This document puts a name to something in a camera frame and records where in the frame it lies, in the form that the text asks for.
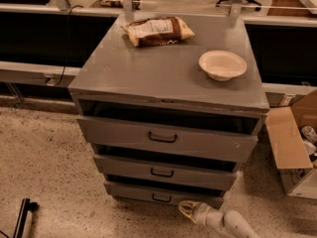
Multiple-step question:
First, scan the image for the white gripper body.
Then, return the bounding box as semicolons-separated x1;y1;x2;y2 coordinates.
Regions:
192;202;224;231

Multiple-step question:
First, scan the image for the grey bottom drawer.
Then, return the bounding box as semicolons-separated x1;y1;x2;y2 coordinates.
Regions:
104;175;225;208

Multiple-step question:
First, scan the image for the grey drawer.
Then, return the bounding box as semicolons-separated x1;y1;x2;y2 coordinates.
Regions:
93;155;237;190
77;116;258;163
104;175;225;208

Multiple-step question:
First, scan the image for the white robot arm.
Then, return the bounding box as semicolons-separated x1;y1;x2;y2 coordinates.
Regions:
178;200;261;238

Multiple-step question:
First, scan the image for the grey middle drawer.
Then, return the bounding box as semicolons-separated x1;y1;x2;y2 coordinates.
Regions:
93;155;237;190

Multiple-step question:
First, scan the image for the grey top drawer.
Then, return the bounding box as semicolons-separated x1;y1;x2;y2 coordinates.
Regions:
77;116;258;163

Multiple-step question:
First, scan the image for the grey drawer cabinet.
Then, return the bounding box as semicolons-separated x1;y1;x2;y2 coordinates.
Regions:
67;11;270;196

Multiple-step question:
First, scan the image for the open cardboard box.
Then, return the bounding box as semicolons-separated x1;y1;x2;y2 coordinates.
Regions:
265;90;317;199

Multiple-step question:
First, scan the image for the white paper bowl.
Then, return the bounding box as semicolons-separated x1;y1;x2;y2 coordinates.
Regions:
198;51;247;81

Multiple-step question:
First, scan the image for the black stand foot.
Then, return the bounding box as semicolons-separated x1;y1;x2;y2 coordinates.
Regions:
13;198;39;238

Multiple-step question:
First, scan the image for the brown snack bag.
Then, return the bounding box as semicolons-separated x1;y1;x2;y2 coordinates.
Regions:
122;16;195;48

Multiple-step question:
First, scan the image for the black office chair base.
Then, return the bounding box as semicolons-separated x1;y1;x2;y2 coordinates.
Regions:
215;0;262;12

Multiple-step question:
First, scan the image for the wooden desk corner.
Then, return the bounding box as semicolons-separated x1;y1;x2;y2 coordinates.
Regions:
267;0;317;17

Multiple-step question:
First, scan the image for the black power cable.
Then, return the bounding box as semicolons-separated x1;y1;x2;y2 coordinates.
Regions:
53;4;85;87

